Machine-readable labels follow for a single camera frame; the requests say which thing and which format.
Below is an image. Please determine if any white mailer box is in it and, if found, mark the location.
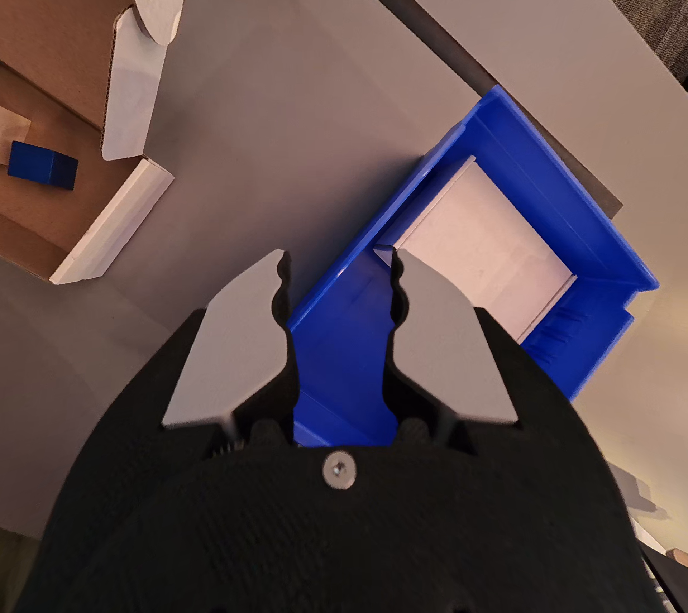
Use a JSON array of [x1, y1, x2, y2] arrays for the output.
[[374, 156, 578, 345]]

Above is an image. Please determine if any cardboard mailer box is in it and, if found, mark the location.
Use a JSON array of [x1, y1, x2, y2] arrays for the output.
[[0, 0, 189, 285]]

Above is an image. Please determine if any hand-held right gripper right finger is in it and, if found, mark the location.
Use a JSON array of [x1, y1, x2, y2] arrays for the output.
[[381, 249, 520, 450]]

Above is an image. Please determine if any blue plastic bin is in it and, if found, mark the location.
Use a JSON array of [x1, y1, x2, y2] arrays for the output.
[[286, 84, 661, 448]]

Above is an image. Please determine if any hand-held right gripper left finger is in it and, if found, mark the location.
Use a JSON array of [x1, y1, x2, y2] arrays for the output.
[[161, 249, 300, 446]]

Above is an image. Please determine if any dark blue cube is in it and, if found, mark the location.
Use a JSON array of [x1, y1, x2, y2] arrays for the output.
[[7, 141, 79, 191]]

